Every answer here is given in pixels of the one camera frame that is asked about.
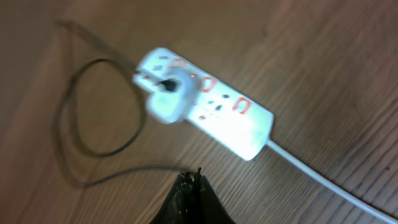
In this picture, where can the white charger plug adapter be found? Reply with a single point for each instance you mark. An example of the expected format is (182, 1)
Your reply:
(174, 96)

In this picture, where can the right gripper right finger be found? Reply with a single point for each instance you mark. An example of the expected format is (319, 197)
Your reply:
(210, 205)

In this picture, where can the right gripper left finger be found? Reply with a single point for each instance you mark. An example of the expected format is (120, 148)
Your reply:
(177, 203)

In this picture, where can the white power strip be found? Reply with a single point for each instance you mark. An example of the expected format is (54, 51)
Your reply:
(228, 116)

